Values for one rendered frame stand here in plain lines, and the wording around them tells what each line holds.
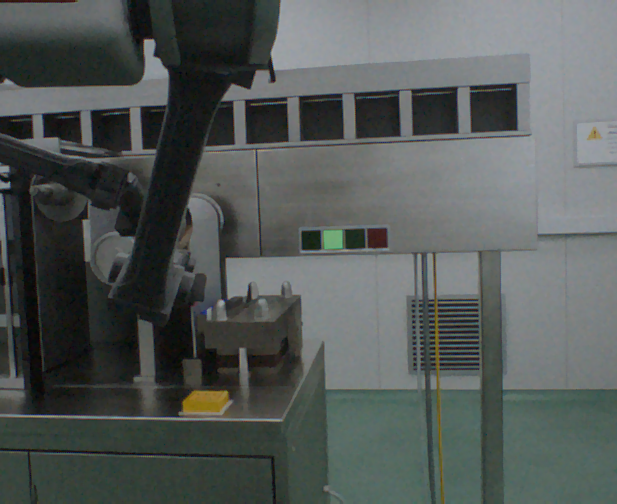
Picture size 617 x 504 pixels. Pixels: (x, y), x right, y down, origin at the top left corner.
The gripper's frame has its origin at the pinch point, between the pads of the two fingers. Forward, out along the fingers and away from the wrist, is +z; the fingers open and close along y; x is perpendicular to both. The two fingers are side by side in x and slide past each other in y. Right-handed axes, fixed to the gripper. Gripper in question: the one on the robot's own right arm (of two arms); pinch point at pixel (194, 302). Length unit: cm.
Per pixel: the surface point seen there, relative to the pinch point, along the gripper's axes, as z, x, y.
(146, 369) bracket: 1.6, -15.5, -9.9
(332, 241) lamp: 20.3, 24.9, 29.8
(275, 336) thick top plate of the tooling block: -0.7, -8.7, 19.9
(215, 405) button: -17.4, -27.4, 12.8
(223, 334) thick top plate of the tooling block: -1.7, -8.5, 8.4
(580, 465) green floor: 193, -11, 131
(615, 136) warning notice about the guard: 199, 180, 182
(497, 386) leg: 58, -6, 75
